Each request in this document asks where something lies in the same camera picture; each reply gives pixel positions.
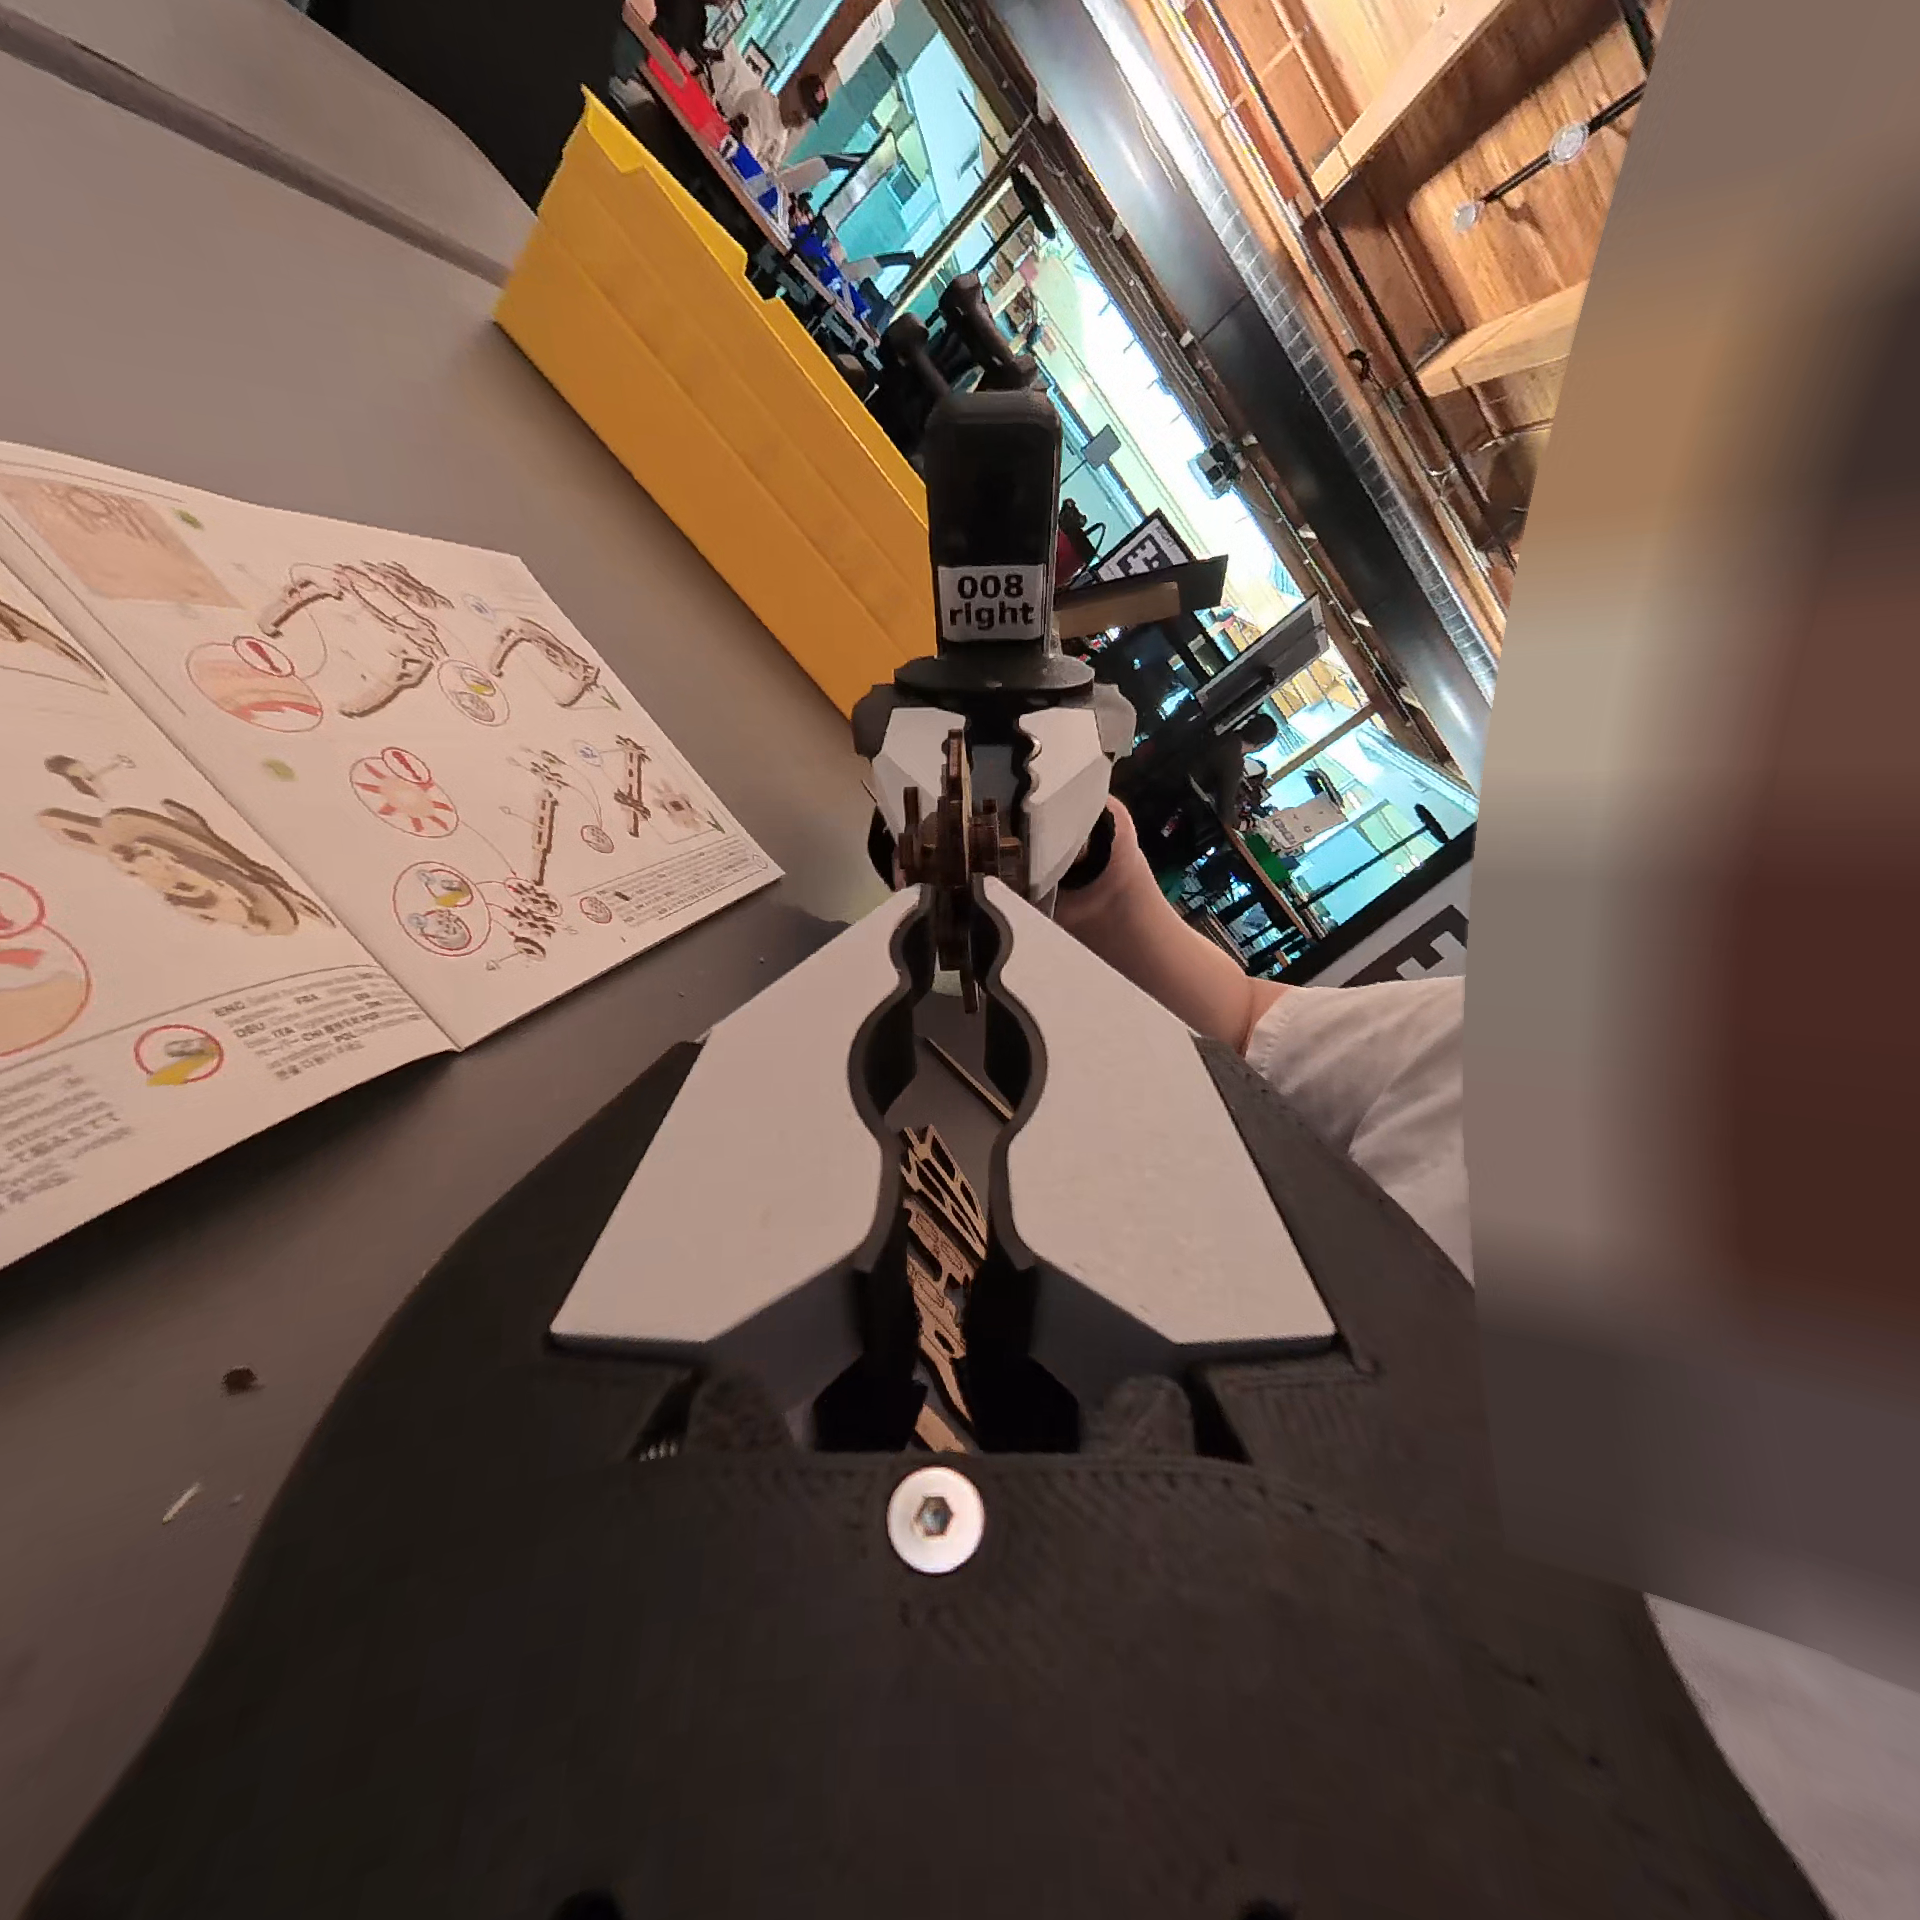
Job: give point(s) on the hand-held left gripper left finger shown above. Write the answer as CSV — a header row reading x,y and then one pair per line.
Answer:
x,y
721,1185

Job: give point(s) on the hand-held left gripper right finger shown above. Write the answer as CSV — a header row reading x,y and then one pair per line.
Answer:
x,y
1154,1201

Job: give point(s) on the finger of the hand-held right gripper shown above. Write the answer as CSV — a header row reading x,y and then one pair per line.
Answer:
x,y
901,763
1073,779

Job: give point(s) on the wooden gear assembly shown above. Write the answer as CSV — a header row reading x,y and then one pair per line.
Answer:
x,y
953,856

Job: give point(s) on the person's right forearm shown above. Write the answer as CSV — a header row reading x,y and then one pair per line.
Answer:
x,y
1185,944

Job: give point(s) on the laser-cut wooden parts sheet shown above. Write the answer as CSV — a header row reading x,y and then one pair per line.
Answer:
x,y
945,1244

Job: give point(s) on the rack of black dumbbells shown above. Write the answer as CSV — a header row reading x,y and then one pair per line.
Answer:
x,y
960,339

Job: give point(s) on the board with printed tag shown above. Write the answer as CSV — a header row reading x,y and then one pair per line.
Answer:
x,y
1147,578

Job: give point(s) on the thin wooden stick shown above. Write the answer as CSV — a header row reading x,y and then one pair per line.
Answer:
x,y
968,1077

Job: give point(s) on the yellow plastic bin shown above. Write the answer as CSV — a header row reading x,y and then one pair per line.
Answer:
x,y
705,389

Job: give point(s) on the cluttered workbench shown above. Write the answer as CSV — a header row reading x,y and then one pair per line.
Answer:
x,y
751,120

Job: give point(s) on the illustrated instruction booklet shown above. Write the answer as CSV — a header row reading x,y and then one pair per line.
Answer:
x,y
300,840

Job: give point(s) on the small wood sliver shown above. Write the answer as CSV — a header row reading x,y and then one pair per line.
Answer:
x,y
180,1502

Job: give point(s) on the person's white shirt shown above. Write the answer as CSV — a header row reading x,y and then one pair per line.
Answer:
x,y
1800,1769

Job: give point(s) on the metal ventilation duct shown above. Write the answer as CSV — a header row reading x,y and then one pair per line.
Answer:
x,y
1290,346

